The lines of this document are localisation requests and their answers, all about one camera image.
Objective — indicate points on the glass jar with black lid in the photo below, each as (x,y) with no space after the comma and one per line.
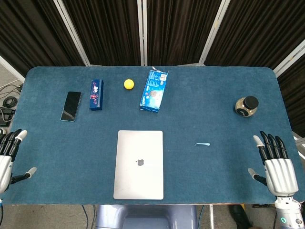
(246,106)

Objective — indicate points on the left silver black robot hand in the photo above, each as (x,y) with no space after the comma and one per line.
(6,167)

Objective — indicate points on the blue-grey robot torso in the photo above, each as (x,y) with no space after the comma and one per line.
(147,217)

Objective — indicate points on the blue felt table mat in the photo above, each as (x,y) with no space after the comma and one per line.
(190,114)

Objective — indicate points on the black shoe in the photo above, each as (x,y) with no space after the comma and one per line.
(240,215)

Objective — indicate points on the dark blue narrow box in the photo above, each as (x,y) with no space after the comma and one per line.
(96,95)

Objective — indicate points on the black smartphone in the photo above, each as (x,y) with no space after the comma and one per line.
(71,106)

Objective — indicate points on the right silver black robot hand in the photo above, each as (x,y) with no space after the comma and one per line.
(280,174)

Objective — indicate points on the black pleated screen panel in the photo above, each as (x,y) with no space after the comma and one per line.
(176,31)
(257,31)
(31,31)
(294,95)
(102,31)

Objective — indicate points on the blue cookie box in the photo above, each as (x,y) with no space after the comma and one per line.
(153,93)

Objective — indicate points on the small blue paper strip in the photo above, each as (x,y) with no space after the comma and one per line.
(202,144)

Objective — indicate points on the yellow ball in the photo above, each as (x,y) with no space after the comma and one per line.
(129,84)

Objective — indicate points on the silver laptop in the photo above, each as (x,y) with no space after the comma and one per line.
(139,181)

